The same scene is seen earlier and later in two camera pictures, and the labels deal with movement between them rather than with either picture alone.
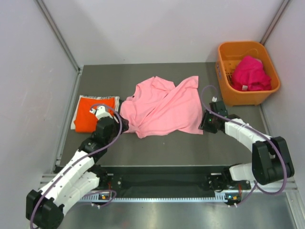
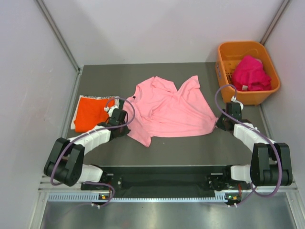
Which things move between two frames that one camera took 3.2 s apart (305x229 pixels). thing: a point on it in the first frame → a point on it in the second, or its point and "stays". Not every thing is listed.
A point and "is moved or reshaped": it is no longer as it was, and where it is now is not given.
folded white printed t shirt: (117, 104) stays
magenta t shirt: (249, 75) stays
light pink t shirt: (157, 106) is moved or reshaped
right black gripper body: (208, 123) → (221, 122)
